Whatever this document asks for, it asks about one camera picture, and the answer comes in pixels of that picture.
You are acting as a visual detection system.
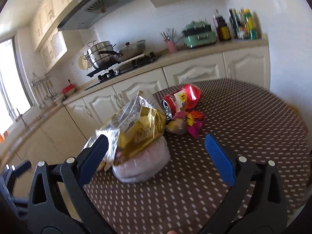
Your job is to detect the hanging utensil rack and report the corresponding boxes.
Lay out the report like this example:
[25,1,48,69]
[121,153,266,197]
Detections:
[31,72,58,109]

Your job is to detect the cream lower kitchen cabinets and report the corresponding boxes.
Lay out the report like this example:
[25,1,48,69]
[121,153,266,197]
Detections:
[1,40,270,165]

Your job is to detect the green electric cooker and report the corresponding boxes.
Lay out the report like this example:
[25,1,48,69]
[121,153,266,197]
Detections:
[181,20,217,48]

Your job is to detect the steel sink faucet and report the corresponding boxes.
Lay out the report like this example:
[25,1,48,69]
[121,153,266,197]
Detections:
[15,109,30,132]

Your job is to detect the steel wok with lid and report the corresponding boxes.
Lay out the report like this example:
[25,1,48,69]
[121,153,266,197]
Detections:
[96,40,146,62]

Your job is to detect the kitchen window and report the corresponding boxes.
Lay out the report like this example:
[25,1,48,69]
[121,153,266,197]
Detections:
[1,38,32,136]

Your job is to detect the dark soy sauce bottle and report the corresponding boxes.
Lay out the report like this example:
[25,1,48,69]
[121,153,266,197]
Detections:
[213,9,232,42]

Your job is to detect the gold clear snack bag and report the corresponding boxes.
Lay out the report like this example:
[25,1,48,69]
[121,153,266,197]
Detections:
[85,90,167,171]

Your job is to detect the dark glass bottle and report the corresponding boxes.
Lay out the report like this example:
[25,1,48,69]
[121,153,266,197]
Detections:
[229,9,244,40]

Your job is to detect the crushed red soda can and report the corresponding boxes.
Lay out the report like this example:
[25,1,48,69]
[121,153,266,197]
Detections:
[161,94,180,119]

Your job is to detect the black gas stove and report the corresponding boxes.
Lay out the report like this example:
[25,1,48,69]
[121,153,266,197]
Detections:
[85,52,160,90]

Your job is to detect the green yellow oil bottle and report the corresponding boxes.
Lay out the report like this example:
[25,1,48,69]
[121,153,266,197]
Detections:
[243,9,258,40]

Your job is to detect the red yellow snack wrapper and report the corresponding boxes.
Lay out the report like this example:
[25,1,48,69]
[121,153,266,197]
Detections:
[174,84,202,112]

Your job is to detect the cream kitchen cabinets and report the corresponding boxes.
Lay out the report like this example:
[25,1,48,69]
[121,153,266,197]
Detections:
[1,40,270,165]
[31,0,183,72]

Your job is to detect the stainless steel steamer pot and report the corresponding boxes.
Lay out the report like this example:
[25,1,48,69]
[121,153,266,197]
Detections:
[84,40,117,69]

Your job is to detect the cream upper kitchen cabinets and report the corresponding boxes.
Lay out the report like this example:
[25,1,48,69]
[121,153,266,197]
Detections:
[31,0,183,72]

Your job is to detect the round cream strainer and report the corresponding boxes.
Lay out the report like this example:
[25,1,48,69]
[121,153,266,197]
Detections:
[78,56,92,70]

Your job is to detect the pink utensil holder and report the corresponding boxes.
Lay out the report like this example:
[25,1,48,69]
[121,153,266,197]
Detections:
[160,28,177,53]

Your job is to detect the brown polka dot tablecloth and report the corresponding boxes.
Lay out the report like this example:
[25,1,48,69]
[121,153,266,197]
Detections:
[85,79,311,233]

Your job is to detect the red bowl on counter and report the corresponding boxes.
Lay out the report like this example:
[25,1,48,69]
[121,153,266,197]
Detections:
[62,79,76,97]

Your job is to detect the pink orange candy wrapper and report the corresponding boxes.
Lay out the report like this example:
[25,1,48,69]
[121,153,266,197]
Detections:
[166,110,205,139]

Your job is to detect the grey range hood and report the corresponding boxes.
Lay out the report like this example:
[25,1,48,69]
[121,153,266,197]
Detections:
[57,0,135,31]

